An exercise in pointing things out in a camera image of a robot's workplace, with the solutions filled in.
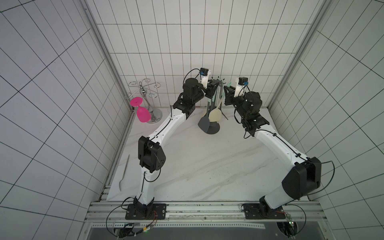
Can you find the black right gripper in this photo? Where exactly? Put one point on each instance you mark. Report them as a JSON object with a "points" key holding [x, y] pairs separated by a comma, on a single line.
{"points": [[228, 93]]}

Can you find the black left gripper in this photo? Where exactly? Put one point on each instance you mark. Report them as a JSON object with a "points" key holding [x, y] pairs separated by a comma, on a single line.
{"points": [[211, 89]]}

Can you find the cream spatula mint handle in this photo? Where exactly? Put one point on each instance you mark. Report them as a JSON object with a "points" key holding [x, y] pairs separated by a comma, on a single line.
{"points": [[216, 114]]}

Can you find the grey spatula mint handle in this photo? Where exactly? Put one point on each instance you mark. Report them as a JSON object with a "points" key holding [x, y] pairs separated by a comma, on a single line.
{"points": [[204, 122]]}

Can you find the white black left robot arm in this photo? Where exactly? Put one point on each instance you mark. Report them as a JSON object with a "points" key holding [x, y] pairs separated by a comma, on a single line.
{"points": [[150, 149]]}

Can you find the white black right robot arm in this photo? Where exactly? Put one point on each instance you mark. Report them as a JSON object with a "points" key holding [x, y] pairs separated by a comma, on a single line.
{"points": [[304, 173]]}

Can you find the dark grey utensil rack stand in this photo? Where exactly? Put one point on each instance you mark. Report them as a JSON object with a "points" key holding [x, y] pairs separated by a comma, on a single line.
{"points": [[215, 126]]}

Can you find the chrome wine glass rack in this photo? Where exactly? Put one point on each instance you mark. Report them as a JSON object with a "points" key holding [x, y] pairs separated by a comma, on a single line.
{"points": [[144, 92]]}

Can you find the pink plastic wine glass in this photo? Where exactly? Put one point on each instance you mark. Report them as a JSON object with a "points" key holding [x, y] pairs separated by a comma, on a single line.
{"points": [[143, 113]]}

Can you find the electronics board with green led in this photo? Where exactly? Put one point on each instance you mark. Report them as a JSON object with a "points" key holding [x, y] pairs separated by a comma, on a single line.
{"points": [[128, 230]]}

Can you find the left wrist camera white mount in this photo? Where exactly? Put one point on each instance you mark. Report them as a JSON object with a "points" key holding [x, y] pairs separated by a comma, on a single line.
{"points": [[204, 74]]}

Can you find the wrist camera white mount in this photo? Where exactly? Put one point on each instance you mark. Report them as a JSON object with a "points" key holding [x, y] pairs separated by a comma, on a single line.
{"points": [[204, 74], [242, 84]]}

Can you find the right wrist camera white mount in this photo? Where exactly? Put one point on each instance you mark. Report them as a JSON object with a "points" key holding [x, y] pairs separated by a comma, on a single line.
{"points": [[242, 84]]}

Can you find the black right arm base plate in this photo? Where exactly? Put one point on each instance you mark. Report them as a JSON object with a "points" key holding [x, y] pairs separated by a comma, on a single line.
{"points": [[255, 211]]}

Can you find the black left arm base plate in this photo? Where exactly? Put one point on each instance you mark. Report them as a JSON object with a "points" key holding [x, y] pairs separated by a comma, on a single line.
{"points": [[143, 212]]}

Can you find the aluminium mounting rail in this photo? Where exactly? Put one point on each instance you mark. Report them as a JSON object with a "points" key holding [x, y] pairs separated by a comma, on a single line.
{"points": [[112, 214]]}

